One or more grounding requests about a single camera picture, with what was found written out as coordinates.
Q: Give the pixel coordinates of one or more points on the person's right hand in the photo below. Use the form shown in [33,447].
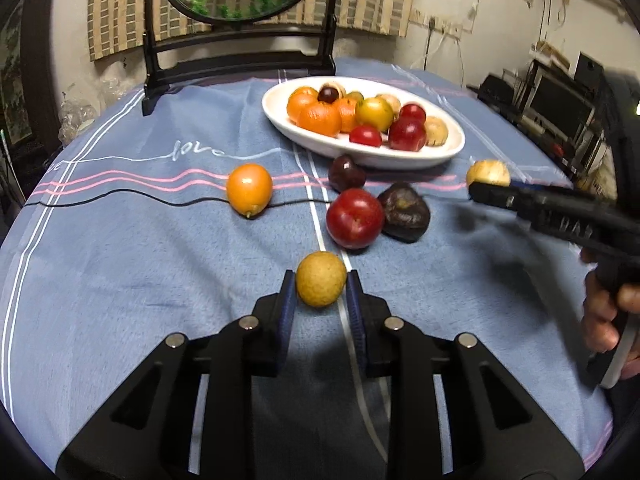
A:
[600,309]

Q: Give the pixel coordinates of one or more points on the large red plum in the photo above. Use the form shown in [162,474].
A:
[406,134]

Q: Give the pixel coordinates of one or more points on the white oval plate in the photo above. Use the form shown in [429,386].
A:
[274,106]

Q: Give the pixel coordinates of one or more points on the blue striped tablecloth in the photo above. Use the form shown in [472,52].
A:
[130,237]

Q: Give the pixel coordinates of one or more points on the wall power strip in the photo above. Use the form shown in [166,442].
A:
[451,27]

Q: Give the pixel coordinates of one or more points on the computer monitor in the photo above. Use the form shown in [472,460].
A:
[553,100]

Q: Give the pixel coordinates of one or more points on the orange mandarin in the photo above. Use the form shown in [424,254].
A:
[321,118]
[299,100]

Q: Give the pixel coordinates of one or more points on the framed wall painting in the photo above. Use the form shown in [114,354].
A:
[26,86]

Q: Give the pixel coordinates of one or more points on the pale yellow round fruit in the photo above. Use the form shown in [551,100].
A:
[491,171]

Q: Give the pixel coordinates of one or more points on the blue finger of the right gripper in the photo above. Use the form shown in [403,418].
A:
[533,187]
[519,201]

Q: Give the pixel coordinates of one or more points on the orange round fruit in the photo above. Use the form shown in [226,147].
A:
[346,108]

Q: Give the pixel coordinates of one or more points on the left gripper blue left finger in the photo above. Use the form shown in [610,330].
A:
[284,311]

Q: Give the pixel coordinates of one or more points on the small tan longan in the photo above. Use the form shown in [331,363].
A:
[355,96]

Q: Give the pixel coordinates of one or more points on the yellow green tomato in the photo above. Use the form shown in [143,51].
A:
[375,112]

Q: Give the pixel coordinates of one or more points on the small orange kumquat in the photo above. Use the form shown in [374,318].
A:
[249,190]

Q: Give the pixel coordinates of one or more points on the round goldfish screen ornament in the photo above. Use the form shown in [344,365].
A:
[231,20]

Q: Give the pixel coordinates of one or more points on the dark purple mangosteen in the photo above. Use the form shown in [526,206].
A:
[406,214]

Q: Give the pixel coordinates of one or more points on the dark red plum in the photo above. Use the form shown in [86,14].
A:
[344,173]

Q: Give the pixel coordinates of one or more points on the small red tomato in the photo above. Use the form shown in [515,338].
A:
[366,135]

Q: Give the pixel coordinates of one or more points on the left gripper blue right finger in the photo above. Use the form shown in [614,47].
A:
[357,306]

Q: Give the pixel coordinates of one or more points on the small green-tan longan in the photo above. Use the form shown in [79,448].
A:
[320,279]

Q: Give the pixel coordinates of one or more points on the small dark plum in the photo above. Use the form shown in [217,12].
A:
[329,94]

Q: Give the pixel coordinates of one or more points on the beige checked curtain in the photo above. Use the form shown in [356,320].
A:
[250,5]

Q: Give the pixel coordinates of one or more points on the large tan round fruit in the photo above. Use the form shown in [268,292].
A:
[436,131]

